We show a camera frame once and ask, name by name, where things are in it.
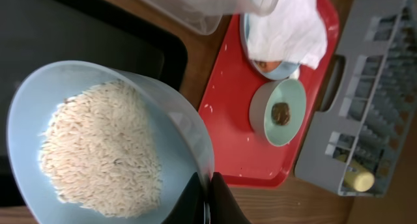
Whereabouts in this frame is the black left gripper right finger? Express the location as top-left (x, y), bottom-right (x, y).
top-left (208, 172), bottom-right (251, 224)

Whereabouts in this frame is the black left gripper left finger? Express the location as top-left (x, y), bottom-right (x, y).
top-left (162, 173), bottom-right (209, 224)

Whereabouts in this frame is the white rice pile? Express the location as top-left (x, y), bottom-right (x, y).
top-left (39, 79), bottom-right (162, 217)

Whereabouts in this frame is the brown food scrap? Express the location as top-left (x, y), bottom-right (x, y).
top-left (271, 102), bottom-right (291, 126)

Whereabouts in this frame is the mint green bowl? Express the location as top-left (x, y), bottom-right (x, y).
top-left (249, 79), bottom-right (307, 147)

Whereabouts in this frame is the light blue bowl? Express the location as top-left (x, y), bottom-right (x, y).
top-left (7, 61), bottom-right (214, 223)

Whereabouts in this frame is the yellow cup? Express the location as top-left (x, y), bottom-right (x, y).
top-left (335, 154), bottom-right (375, 193)

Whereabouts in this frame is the light blue plate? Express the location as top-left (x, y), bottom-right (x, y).
top-left (239, 13), bottom-right (300, 81)

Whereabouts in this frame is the orange carrot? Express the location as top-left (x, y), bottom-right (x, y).
top-left (254, 61), bottom-right (281, 73)

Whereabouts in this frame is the white paper napkin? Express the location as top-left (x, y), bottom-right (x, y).
top-left (248, 0), bottom-right (328, 70)

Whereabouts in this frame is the grey dishwasher rack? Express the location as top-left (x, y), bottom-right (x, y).
top-left (295, 0), bottom-right (416, 197)

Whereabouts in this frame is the red serving tray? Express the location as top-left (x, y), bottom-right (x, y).
top-left (199, 0), bottom-right (339, 188)

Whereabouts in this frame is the clear plastic bin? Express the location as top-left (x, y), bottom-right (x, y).
top-left (141, 0), bottom-right (278, 35)

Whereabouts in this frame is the black tray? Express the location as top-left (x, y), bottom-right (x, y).
top-left (1, 0), bottom-right (188, 206)

